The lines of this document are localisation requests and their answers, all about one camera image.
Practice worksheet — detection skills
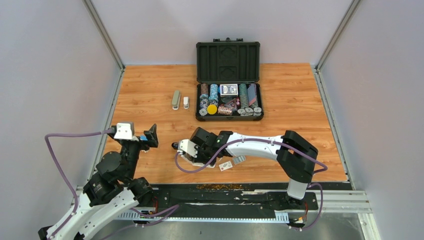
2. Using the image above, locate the yellow poker chip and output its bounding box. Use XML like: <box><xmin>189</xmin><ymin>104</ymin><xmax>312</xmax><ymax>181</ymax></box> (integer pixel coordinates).
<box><xmin>207</xmin><ymin>104</ymin><xmax>218</xmax><ymax>115</ymax></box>

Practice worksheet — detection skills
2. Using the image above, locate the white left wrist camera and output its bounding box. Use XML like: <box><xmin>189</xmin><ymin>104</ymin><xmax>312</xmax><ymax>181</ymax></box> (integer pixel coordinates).
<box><xmin>113</xmin><ymin>122</ymin><xmax>139</xmax><ymax>141</ymax></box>

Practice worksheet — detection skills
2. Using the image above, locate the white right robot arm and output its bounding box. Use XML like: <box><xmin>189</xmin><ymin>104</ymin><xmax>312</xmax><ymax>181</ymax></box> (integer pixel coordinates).
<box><xmin>172</xmin><ymin>127</ymin><xmax>319</xmax><ymax>209</ymax></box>

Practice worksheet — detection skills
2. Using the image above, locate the blue stapler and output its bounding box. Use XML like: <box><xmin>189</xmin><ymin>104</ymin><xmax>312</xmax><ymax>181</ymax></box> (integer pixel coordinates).
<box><xmin>171</xmin><ymin>142</ymin><xmax>179</xmax><ymax>150</ymax></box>

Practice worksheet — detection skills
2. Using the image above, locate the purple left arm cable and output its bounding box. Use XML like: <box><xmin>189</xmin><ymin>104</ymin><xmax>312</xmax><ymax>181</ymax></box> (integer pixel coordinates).
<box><xmin>44</xmin><ymin>129</ymin><xmax>115</xmax><ymax>240</ymax></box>

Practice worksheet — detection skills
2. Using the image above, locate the aluminium slotted rail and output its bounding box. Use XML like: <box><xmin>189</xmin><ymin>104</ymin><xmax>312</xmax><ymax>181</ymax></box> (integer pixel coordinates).
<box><xmin>115</xmin><ymin>210</ymin><xmax>290</xmax><ymax>224</ymax></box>

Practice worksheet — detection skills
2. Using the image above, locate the small white stapler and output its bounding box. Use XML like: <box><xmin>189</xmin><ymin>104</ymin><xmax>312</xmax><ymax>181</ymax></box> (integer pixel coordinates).
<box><xmin>183</xmin><ymin>96</ymin><xmax>190</xmax><ymax>109</ymax></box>

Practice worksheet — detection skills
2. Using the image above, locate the grey-green stapler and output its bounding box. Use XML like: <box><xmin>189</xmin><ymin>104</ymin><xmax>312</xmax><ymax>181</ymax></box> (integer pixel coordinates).
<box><xmin>171</xmin><ymin>90</ymin><xmax>181</xmax><ymax>111</ymax></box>

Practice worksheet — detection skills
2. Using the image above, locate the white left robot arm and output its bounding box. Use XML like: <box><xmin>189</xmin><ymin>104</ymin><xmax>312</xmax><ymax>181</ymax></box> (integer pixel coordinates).
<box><xmin>38</xmin><ymin>122</ymin><xmax>159</xmax><ymax>240</ymax></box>

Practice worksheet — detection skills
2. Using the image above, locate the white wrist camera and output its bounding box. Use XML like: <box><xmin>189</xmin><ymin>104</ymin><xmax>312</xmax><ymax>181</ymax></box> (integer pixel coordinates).
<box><xmin>177</xmin><ymin>139</ymin><xmax>198</xmax><ymax>158</ymax></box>
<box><xmin>113</xmin><ymin>122</ymin><xmax>139</xmax><ymax>141</ymax></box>

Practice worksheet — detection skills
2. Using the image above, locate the blue playing card deck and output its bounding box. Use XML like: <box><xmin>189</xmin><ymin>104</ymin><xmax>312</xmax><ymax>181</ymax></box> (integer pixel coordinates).
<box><xmin>219</xmin><ymin>84</ymin><xmax>239</xmax><ymax>97</ymax></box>

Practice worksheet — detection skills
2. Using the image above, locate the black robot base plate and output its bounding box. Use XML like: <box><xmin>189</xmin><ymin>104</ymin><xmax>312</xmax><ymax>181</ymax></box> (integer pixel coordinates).
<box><xmin>135</xmin><ymin>183</ymin><xmax>320</xmax><ymax>218</ymax></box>

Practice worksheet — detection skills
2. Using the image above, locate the black poker chip case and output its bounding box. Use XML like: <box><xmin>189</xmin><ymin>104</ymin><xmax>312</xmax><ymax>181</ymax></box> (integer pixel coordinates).
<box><xmin>195</xmin><ymin>38</ymin><xmax>265</xmax><ymax>121</ymax></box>

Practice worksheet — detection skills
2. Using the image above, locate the white and blue staple box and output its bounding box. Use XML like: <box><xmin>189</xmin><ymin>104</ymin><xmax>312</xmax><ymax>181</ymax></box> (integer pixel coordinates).
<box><xmin>139</xmin><ymin>135</ymin><xmax>148</xmax><ymax>141</ymax></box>

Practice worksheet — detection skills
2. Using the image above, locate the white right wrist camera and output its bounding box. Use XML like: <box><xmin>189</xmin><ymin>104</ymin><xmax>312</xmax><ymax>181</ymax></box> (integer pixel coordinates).
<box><xmin>177</xmin><ymin>139</ymin><xmax>198</xmax><ymax>158</ymax></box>

